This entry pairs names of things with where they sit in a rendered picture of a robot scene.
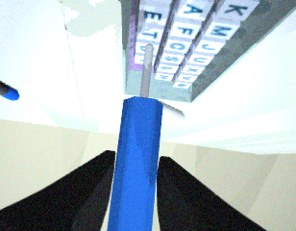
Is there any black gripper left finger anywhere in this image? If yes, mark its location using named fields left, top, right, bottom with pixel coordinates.
left=0, top=150, right=116, bottom=231

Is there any black and blue pen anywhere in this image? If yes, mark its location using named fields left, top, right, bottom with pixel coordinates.
left=0, top=82, right=19, bottom=101

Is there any keyboard with white letter keys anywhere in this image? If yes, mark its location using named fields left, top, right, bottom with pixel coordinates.
left=120, top=0, right=296, bottom=104

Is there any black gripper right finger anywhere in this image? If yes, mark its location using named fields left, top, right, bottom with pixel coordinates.
left=157, top=156, right=267, bottom=231

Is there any blue and grey stylus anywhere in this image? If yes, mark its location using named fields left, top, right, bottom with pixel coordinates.
left=107, top=43, right=163, bottom=231

